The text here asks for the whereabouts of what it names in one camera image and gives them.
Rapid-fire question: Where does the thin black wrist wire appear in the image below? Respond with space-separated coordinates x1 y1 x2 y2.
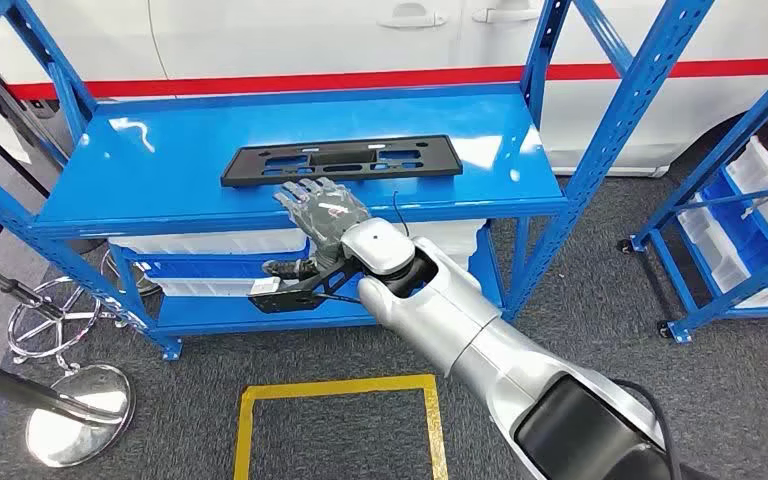
393 191 411 238

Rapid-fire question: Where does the black upper arm cable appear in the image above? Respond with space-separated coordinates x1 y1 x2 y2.
612 378 685 480

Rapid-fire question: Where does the blue metal shelf rack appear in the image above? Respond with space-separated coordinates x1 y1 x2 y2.
0 0 717 362

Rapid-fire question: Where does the black stool with chrome ring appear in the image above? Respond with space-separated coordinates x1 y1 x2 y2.
0 198 127 366

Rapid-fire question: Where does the yellow floor tape square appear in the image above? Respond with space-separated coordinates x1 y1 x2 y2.
232 374 450 480

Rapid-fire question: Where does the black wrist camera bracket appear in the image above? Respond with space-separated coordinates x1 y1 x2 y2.
248 254 367 315

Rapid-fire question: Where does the blue metal rack on casters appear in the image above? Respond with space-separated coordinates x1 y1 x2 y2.
619 46 768 346

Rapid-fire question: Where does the black-headed stanchion post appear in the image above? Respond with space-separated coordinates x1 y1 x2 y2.
0 66 163 299

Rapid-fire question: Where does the red barrier belt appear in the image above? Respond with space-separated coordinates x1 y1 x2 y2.
6 58 768 101

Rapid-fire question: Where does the black plastic plate frame part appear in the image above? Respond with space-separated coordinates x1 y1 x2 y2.
220 135 464 189

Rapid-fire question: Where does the chrome stanchion with disc base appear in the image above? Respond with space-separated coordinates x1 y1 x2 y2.
0 352 138 470

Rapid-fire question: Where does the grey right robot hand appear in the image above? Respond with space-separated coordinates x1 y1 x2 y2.
261 176 373 281

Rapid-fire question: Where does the white car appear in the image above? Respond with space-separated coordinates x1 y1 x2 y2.
0 0 768 179

